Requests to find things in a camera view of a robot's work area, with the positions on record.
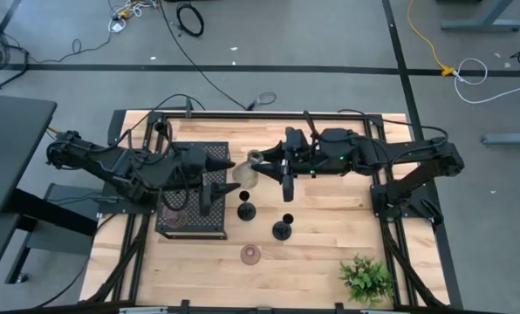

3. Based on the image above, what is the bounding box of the green ribbed glass candle holder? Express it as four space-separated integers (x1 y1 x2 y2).
232 149 265 191

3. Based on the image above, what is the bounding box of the grey desk leg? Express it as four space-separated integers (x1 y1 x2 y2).
441 0 520 32

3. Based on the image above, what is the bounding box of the yellow extension cable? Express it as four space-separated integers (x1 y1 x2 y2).
407 0 456 78

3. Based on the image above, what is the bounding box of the pink ribbed glass candle holder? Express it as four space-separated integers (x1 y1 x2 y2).
161 203 190 231
239 243 262 266

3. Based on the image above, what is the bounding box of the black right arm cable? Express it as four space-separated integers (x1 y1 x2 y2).
336 107 449 141

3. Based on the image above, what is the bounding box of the green artificial plant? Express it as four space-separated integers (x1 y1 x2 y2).
338 254 394 309

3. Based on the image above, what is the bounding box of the coiled black cable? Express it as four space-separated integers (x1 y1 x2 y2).
175 3 205 38

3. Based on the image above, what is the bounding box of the black perforated metal shelf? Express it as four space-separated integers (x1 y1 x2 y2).
154 141 231 241

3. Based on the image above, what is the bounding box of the black aluminium table frame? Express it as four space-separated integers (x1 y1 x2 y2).
79 108 451 314

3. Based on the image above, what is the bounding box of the grey desk foot bar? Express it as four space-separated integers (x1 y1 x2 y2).
481 133 520 146

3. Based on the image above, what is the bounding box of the black cable under table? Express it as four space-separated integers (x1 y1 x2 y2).
35 213 118 309

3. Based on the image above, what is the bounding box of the white floor cable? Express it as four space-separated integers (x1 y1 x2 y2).
453 58 520 105

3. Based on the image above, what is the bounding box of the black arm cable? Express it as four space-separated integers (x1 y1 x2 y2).
124 92 208 145
336 107 449 141

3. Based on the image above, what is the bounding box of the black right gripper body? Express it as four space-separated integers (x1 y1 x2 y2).
281 126 320 175

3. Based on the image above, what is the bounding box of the long black floor cable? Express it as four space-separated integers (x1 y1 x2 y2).
157 0 249 111

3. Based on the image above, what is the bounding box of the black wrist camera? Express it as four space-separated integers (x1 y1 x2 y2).
197 182 214 218
280 173 296 203

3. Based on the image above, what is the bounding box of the white cable bundle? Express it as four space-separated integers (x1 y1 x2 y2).
107 0 161 34

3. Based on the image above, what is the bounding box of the dark grey side table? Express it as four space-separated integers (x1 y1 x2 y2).
0 93 108 297

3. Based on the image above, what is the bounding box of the thin black floor cable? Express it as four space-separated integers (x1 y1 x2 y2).
28 30 113 65

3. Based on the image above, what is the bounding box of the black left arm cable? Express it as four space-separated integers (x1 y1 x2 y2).
124 92 208 145

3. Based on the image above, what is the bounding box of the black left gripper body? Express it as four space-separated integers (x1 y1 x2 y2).
172 145 213 187

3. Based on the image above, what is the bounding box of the black cable loop with plug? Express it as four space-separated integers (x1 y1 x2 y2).
245 90 278 112

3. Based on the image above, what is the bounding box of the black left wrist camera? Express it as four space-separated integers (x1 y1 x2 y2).
197 182 214 218

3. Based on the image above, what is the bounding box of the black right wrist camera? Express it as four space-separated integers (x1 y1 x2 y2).
280 173 296 203

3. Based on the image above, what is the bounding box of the black candlestick holder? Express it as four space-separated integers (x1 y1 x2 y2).
236 189 257 222
271 213 295 242

